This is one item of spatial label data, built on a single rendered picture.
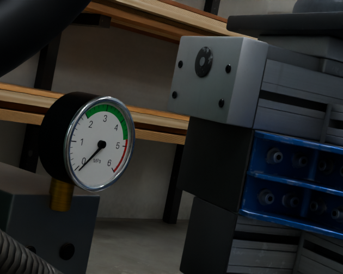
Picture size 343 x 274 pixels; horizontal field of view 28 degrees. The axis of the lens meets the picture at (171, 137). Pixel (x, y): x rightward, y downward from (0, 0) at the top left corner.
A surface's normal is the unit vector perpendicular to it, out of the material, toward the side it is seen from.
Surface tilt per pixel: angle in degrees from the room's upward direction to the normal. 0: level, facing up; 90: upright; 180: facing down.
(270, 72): 90
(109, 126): 90
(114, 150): 90
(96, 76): 90
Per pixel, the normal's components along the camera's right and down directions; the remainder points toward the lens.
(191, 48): -0.87, -0.15
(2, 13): 0.47, -0.33
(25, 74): 0.67, 0.17
